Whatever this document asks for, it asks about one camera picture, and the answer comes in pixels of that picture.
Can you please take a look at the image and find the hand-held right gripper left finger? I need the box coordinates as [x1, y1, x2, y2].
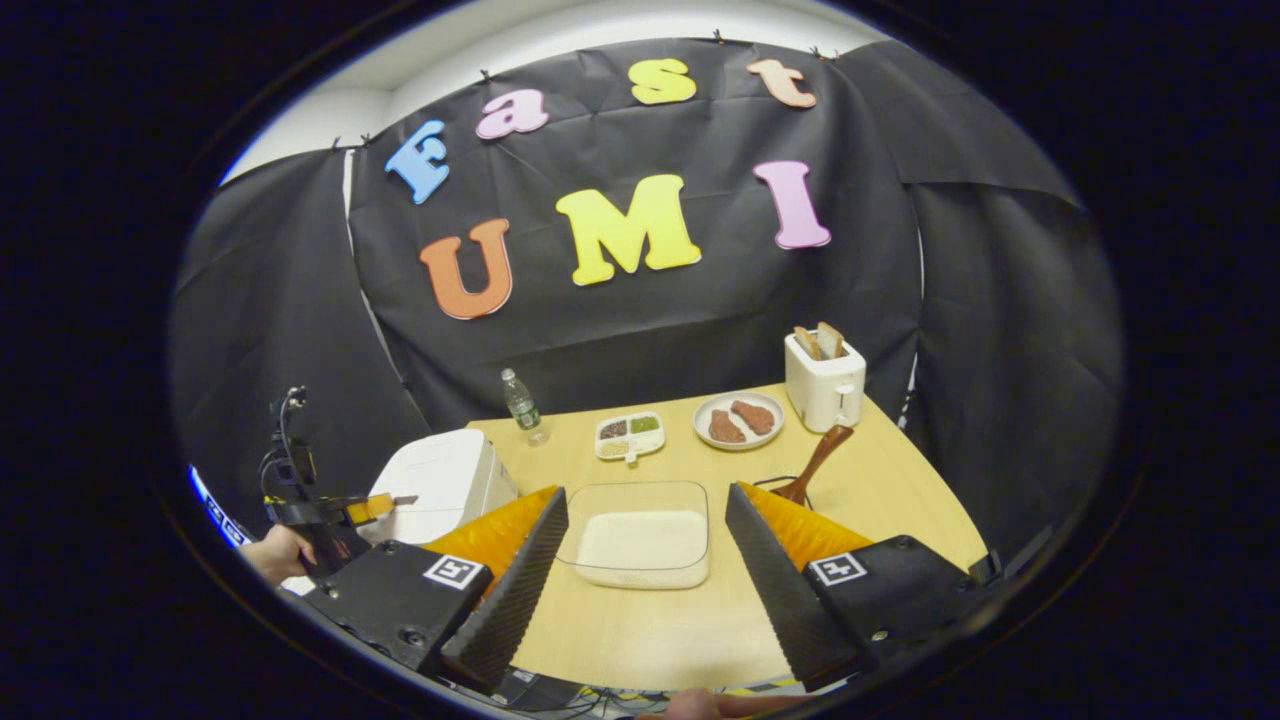
[300, 487, 569, 693]

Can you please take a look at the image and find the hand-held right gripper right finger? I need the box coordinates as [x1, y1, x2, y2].
[725, 482, 1001, 691]

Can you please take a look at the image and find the white rice cooker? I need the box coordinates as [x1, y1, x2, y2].
[358, 428, 519, 546]

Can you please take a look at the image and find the wooden spoon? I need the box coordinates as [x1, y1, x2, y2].
[772, 425, 856, 504]

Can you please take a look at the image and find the computer monitor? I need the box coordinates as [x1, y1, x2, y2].
[188, 465, 251, 548]

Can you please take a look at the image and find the round white plate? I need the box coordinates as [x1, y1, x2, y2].
[693, 392, 786, 451]

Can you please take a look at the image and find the clear plastic water bottle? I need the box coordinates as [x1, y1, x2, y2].
[500, 368, 549, 446]

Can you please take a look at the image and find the white divided condiment dish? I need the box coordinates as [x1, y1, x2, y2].
[595, 412, 666, 466]

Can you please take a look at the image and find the white toaster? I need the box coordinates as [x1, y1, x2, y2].
[785, 322, 867, 433]

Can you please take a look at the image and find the black backdrop cloth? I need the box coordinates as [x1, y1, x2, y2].
[170, 38, 1126, 561]

